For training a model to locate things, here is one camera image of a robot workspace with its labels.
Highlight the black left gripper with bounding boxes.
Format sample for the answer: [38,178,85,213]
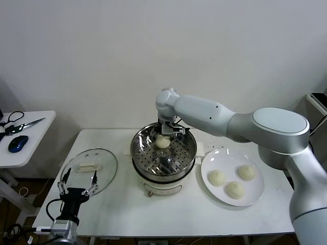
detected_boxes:
[57,167,99,218]

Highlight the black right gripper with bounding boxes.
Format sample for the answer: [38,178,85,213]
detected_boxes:
[152,116,185,143]

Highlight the white steamed baozi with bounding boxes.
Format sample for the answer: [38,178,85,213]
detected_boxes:
[207,169,227,187]
[155,134,171,149]
[237,164,256,181]
[225,181,246,199]

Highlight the round glass lid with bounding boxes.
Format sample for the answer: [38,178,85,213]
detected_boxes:
[60,148,119,197]

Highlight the steel steamer basket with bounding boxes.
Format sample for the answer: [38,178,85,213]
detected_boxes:
[124,122,205,179]

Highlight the white electric cooker pot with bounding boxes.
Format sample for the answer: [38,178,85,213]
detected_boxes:
[132,153,202,199]

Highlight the small white side table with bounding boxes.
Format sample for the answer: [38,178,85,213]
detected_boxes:
[0,110,57,225]

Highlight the large white plate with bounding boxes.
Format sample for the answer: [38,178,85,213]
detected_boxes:
[200,149,265,207]

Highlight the blue computer mouse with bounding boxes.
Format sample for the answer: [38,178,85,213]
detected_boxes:
[8,135,29,153]

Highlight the white power strip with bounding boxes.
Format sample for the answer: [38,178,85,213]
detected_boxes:
[137,239,169,245]

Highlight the white shelf unit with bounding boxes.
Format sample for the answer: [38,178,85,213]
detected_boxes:
[306,92,327,114]

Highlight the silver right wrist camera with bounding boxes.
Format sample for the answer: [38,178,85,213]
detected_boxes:
[161,121,186,140]

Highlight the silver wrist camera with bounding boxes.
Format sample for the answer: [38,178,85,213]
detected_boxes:
[161,121,186,140]
[35,226,53,235]

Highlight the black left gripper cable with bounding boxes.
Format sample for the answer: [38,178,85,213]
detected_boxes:
[45,199,64,223]

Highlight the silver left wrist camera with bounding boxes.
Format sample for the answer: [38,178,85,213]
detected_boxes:
[35,226,53,235]

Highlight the black handled scissors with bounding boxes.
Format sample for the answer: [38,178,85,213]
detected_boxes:
[5,117,46,135]

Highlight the tangled black floor cables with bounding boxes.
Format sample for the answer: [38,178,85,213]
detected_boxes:
[5,224,24,240]

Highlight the black looped cord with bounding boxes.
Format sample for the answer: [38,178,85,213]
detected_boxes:
[0,111,26,128]

